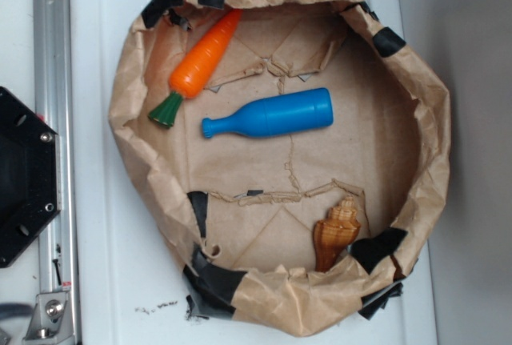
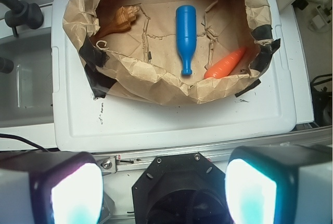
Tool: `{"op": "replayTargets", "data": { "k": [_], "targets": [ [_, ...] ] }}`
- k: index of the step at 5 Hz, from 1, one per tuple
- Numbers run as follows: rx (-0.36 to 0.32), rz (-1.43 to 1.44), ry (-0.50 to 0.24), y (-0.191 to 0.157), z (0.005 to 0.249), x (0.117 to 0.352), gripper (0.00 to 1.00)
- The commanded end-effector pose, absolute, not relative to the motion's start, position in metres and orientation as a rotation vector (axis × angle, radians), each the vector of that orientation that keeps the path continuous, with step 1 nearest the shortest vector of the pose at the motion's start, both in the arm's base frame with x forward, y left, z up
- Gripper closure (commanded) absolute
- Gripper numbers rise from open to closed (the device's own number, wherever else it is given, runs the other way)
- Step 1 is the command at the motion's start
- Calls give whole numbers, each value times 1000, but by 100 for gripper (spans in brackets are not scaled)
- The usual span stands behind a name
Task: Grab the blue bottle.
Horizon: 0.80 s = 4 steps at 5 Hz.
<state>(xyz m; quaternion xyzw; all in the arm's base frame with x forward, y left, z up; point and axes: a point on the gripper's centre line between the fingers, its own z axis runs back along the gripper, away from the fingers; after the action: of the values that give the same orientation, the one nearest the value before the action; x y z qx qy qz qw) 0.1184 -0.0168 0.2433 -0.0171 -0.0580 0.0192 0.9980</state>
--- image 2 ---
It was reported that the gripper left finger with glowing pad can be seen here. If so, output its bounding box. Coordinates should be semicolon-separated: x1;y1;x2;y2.
1;151;104;223

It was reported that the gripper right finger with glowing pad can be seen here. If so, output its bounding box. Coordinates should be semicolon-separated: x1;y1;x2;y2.
225;144;332;223

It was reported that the blue plastic bottle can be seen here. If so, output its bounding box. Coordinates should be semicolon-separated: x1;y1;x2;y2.
175;5;197;76

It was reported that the white plastic container lid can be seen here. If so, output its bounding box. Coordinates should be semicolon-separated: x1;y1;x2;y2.
52;0;297;152

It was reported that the grey sink basin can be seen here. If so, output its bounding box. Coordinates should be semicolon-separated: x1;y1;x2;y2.
1;28;54;128

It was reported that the orange toy carrot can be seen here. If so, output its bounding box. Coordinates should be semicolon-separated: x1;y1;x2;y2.
204;47;247;79

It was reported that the crumpled brown paper bag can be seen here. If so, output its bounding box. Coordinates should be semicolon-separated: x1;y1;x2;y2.
62;0;280;106

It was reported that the white power adapter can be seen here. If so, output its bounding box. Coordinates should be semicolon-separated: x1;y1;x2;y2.
309;5;332;32

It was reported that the black faucet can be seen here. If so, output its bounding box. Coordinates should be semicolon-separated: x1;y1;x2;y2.
1;0;44;37

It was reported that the tan toy conch shell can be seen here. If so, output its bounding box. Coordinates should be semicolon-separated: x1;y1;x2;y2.
96;5;140;38

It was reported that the black cable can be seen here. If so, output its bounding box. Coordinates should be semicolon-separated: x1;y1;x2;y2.
0;133;53;153

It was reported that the black octagonal mount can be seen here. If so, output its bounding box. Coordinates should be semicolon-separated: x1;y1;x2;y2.
132;153;233;223

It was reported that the aluminium extrusion rail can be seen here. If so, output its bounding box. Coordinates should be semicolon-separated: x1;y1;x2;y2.
93;126;332;175

